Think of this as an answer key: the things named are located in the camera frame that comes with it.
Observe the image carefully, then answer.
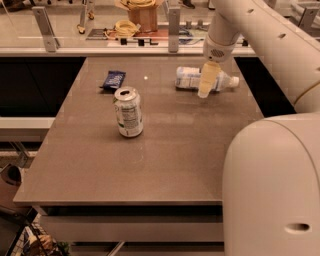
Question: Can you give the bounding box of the white table drawer base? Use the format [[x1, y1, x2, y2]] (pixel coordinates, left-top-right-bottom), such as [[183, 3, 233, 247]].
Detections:
[[33, 200, 224, 248]]

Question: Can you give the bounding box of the metal railing post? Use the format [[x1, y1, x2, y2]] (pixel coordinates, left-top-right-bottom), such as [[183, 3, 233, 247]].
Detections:
[[298, 7, 319, 33], [168, 6, 180, 53], [32, 6, 60, 52]]

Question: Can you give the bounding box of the brown bin at left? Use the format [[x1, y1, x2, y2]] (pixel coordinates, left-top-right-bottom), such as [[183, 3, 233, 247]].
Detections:
[[0, 164, 30, 217]]

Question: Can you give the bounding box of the dark blue snack packet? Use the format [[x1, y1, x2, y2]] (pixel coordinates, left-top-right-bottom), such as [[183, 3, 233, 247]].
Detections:
[[101, 70, 126, 90]]

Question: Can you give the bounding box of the white green soda can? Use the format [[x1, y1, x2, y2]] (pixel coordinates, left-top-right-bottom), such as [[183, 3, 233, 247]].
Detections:
[[113, 86, 143, 138]]

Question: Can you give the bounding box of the coiled yellow cable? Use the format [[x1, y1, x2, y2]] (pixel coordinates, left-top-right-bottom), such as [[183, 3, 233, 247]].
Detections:
[[103, 19, 141, 40]]

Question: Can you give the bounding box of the left metal railing post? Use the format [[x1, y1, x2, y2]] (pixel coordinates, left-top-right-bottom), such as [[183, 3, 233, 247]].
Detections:
[[32, 6, 60, 52]]

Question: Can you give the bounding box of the cardboard box with yellow cables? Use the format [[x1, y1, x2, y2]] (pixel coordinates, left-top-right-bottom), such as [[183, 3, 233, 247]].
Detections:
[[114, 0, 164, 33]]

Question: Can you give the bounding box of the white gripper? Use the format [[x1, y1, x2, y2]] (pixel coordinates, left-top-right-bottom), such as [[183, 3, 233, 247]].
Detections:
[[198, 32, 240, 98]]

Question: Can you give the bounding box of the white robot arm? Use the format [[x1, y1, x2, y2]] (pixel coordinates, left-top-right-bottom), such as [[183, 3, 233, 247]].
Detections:
[[203, 0, 320, 256]]

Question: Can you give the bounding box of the right metal railing post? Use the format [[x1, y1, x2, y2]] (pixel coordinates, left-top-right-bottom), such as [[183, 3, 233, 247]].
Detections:
[[298, 7, 319, 33]]

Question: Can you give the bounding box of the clear plastic bottle blue label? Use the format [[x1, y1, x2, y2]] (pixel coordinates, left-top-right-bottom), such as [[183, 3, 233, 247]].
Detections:
[[175, 66, 240, 92]]

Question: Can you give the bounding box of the middle metal railing post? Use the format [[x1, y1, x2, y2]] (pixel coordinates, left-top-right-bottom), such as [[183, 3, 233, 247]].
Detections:
[[168, 6, 180, 53]]

